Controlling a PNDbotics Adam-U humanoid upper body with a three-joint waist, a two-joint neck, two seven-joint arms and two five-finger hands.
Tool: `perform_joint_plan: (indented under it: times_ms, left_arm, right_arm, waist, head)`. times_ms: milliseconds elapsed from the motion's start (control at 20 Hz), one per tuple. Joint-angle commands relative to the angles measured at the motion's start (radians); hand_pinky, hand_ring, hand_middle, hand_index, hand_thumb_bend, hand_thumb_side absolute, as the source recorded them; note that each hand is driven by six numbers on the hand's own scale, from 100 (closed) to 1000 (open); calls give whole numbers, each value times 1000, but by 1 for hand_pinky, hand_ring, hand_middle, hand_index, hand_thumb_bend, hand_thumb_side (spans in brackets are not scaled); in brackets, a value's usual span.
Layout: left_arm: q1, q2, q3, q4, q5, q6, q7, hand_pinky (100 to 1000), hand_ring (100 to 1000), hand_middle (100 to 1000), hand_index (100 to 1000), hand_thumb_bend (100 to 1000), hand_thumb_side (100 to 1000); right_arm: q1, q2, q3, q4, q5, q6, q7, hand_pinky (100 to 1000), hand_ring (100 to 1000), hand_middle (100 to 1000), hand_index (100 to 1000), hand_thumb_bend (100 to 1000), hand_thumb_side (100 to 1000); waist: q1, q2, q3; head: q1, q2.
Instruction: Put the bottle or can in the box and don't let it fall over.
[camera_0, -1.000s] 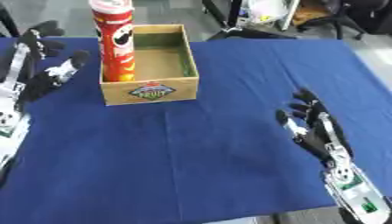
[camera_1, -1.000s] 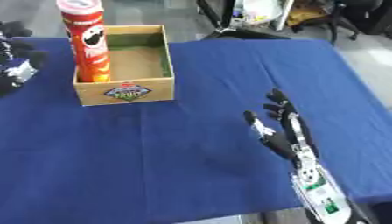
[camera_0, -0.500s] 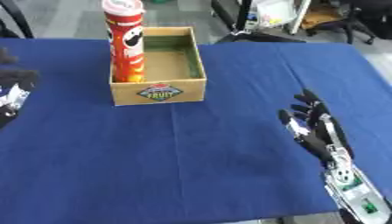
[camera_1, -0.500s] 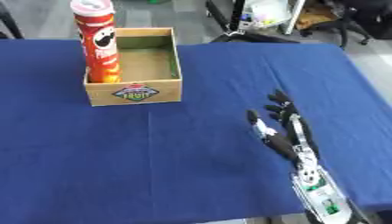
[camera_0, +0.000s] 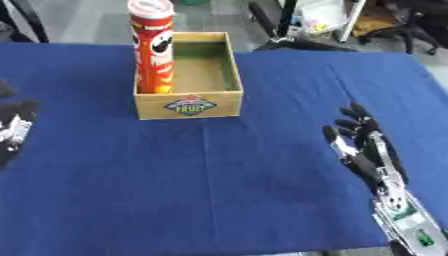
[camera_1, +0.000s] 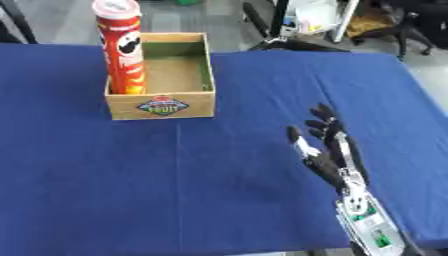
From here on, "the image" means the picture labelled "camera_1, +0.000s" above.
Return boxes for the red chip canister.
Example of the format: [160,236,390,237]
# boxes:
[91,0,149,96]

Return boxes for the white post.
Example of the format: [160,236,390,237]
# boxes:
[329,0,361,44]

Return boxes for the black office chair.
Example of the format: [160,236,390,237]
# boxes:
[346,0,448,62]

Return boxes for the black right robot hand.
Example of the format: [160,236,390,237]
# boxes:
[285,102,371,197]

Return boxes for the black tripod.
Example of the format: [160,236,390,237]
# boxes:
[239,0,352,53]

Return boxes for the black table leg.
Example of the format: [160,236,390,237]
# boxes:
[0,0,41,45]

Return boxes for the tan cardboard box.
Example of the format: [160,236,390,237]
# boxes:
[103,32,217,121]

